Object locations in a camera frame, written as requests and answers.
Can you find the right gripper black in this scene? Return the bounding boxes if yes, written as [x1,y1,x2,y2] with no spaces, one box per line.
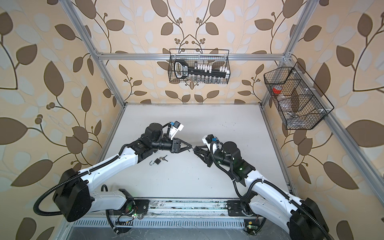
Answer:
[195,145,233,170]

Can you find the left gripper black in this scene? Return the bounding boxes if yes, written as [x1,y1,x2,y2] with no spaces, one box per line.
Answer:
[151,135,193,154]

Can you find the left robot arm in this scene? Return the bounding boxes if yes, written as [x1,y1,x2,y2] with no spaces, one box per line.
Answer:
[33,121,192,222]

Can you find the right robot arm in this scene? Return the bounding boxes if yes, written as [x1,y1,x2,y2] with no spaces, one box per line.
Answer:
[194,138,331,240]

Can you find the black padlock front keys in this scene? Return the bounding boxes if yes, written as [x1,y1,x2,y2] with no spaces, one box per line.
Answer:
[149,155,168,166]

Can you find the black socket set holder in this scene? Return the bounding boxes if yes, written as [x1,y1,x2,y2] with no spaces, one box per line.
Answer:
[173,60,231,80]

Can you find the clear plastic bag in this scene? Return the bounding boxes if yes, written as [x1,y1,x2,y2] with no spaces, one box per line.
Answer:
[284,106,318,130]

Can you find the red capped item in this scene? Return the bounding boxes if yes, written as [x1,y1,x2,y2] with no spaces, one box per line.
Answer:
[272,85,283,96]

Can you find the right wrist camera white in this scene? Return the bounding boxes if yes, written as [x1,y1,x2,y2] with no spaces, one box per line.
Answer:
[202,134,219,148]

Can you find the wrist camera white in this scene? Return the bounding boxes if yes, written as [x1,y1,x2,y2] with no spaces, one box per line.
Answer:
[167,121,184,140]
[202,134,219,148]

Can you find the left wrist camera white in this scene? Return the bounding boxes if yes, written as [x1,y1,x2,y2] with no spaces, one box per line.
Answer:
[167,121,184,140]

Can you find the back wire basket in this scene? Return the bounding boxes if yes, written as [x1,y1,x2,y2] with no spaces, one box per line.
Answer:
[168,48,231,85]

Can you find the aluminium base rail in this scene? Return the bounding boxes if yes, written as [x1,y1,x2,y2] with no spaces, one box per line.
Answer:
[68,197,314,230]

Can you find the side wire basket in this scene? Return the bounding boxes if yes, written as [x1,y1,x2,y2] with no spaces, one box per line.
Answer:
[264,63,334,130]

